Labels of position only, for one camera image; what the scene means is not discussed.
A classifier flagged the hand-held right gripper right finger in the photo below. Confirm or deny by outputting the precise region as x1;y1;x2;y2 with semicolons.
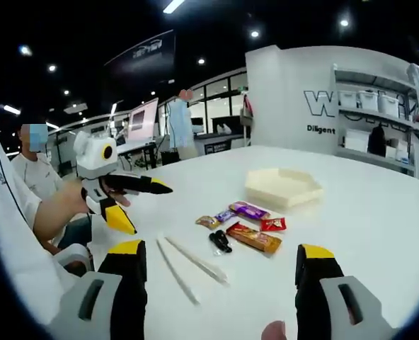
294;243;400;340

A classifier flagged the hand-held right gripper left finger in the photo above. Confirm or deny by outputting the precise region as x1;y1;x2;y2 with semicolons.
48;239;149;340

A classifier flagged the cream hexagonal container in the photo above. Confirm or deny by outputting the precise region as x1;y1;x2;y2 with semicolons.
244;167;325;210

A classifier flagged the person's left hand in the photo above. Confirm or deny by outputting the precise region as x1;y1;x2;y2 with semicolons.
55;179;131;215

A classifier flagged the person's right hand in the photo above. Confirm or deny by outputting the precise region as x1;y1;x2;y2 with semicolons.
260;319;287;340

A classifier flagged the background desk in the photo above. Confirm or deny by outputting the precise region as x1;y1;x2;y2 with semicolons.
116;139;158;170

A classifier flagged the black bin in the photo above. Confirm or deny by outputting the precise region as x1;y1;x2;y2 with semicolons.
159;149;180;166

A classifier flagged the pink screen monitor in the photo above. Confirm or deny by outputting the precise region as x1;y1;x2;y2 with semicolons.
127;97;160;143

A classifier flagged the small golden candy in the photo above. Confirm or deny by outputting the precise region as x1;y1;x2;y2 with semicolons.
195;215;222;231

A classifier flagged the red snack packet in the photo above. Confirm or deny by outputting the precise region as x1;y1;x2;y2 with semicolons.
259;217;287;233

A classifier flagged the orange snack bar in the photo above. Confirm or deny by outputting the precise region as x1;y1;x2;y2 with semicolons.
225;221;283;254

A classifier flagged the small purple candy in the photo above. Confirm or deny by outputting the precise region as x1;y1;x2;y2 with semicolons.
214;209;237;224

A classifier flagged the black counter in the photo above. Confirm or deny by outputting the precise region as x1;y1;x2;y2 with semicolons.
203;133;246;156

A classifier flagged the person's white shirt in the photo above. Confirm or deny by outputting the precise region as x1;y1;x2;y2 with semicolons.
0;137;91;326

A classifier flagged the black hanging banner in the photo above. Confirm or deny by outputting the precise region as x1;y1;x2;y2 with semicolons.
102;29;177;86

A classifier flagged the purple snack packet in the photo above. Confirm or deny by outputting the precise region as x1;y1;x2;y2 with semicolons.
228;200;271;221

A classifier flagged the red hanging bag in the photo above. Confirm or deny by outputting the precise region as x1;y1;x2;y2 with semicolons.
240;93;255;128

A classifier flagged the black backpack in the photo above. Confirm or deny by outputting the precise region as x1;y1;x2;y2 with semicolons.
367;125;388;157

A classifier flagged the grey shelf rack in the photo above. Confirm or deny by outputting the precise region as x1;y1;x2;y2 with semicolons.
331;62;419;186

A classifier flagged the white storage box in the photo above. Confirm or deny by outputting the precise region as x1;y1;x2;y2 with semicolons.
338;89;360;109
377;93;401;118
357;89;379;111

